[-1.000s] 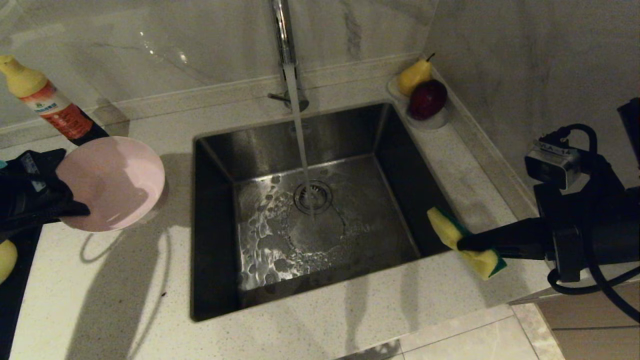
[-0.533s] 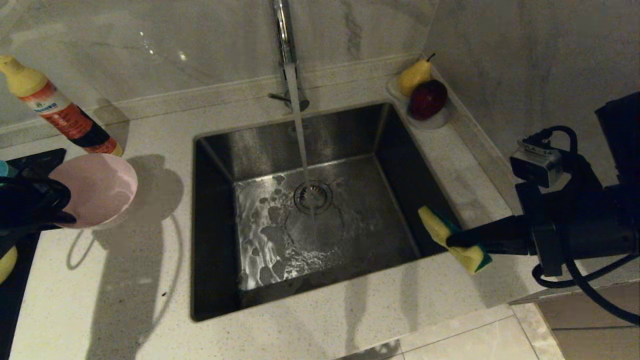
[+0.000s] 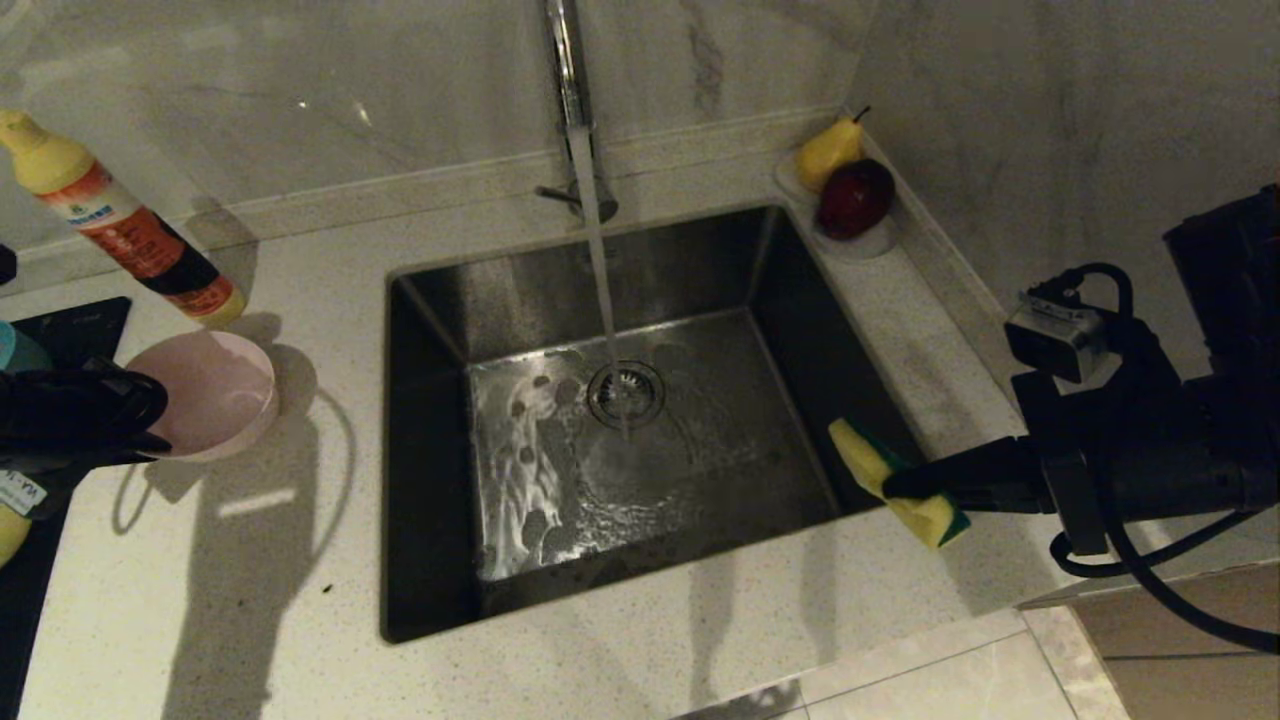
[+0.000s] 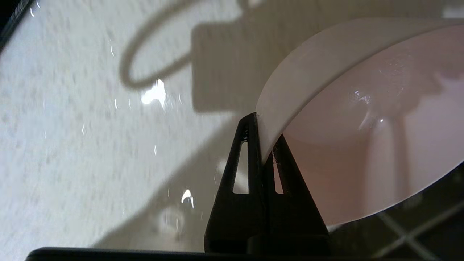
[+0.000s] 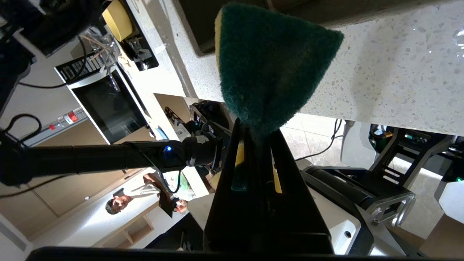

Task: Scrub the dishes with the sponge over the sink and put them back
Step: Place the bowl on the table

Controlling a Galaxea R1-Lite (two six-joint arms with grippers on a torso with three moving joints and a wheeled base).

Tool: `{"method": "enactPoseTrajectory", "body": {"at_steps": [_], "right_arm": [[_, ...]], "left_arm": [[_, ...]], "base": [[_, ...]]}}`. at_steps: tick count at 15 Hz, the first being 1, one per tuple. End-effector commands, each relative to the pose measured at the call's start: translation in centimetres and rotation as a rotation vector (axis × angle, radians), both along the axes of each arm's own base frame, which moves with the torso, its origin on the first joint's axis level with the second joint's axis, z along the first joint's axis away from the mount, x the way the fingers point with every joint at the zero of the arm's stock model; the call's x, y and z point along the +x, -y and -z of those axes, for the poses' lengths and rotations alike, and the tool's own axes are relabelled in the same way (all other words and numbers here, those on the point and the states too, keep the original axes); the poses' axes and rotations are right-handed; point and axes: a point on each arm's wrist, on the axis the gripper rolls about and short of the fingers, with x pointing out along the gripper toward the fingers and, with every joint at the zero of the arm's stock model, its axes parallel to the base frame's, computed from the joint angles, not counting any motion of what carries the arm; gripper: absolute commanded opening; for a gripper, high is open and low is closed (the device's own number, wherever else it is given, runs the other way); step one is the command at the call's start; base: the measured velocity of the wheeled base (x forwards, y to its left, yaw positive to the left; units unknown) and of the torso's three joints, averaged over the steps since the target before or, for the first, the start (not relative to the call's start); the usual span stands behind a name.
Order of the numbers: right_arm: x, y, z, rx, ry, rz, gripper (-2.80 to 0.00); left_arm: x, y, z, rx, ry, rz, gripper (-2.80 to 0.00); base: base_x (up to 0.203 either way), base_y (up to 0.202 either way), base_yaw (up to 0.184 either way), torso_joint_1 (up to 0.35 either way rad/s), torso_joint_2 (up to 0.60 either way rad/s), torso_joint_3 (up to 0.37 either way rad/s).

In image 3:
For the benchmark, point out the pink plastic bowl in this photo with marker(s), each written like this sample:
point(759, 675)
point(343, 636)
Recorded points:
point(220, 390)

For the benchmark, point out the round metal drain strainer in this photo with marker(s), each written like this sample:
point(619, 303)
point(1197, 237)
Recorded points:
point(626, 395)

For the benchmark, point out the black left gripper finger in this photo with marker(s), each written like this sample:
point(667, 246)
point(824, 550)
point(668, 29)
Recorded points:
point(110, 448)
point(130, 395)

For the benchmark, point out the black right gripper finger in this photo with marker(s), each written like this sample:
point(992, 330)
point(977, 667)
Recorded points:
point(1000, 505)
point(980, 470)

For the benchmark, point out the blue plastic bowl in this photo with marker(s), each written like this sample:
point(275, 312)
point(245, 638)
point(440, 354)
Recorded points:
point(20, 350)

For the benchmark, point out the stainless steel sink basin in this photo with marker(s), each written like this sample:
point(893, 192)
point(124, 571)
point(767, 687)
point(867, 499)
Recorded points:
point(700, 480)

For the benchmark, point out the orange yellow detergent bottle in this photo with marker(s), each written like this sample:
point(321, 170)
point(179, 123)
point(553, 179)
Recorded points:
point(130, 230)

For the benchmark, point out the yellow plastic bowl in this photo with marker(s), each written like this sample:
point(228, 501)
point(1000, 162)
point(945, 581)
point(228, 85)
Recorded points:
point(10, 530)

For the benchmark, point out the black glass cooktop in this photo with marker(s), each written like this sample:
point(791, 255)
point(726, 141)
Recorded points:
point(70, 330)

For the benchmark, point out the yellow green sponge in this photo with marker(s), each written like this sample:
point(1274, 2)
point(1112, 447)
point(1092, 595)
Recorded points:
point(870, 460)

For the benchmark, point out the yellow pear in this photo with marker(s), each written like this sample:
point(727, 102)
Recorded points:
point(825, 155)

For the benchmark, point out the dark red apple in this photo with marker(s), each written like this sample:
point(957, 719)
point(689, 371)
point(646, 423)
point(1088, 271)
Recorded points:
point(855, 200)

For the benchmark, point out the light wooden cabinet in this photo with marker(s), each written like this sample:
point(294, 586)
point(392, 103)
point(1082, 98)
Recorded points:
point(1190, 660)

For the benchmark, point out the chrome faucet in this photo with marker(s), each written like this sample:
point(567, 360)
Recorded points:
point(572, 80)

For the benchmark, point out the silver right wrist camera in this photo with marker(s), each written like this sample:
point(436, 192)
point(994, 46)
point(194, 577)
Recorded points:
point(1055, 335)

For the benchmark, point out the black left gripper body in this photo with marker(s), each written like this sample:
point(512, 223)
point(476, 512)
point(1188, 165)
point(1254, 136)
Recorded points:
point(45, 420)

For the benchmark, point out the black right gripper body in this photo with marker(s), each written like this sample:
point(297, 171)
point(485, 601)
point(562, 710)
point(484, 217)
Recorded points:
point(1130, 450)

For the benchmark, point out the small white fruit dish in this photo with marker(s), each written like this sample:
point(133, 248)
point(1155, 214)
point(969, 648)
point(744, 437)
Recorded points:
point(870, 248)

